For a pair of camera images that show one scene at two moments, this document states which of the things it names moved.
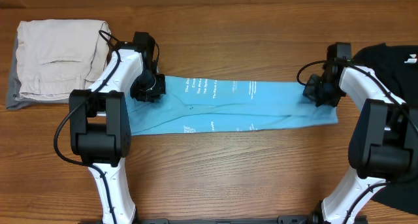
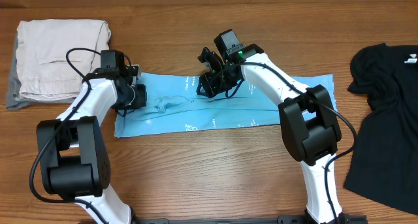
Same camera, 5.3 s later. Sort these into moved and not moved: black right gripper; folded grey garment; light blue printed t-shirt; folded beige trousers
Moved: black right gripper
Not moved: folded grey garment; folded beige trousers; light blue printed t-shirt
